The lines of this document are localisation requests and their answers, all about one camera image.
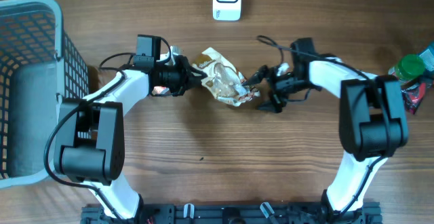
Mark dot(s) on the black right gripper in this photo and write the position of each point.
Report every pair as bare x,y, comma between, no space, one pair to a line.
277,100

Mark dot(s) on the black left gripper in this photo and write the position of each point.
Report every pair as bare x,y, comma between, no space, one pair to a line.
190,76

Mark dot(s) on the beige nut snack pouch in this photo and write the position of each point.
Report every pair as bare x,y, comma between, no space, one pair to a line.
224,80

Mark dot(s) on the red tissue pack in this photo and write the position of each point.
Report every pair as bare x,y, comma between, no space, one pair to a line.
160,90

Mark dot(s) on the black orange hex wrench pack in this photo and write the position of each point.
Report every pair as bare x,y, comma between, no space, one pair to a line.
414,95

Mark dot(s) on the green lid jar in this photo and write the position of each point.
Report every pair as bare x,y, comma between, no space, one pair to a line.
408,68

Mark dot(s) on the blue mouthwash bottle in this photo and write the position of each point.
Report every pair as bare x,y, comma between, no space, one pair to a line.
428,59

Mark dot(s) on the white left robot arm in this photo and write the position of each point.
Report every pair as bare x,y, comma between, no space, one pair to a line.
87,147

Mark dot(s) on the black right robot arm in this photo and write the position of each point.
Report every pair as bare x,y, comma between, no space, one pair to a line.
372,119

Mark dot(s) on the white barcode scanner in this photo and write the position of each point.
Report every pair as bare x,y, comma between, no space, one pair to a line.
226,0

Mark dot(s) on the dark grey plastic basket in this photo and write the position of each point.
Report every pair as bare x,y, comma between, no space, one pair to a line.
40,66

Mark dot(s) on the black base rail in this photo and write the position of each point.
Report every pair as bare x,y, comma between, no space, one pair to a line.
292,212

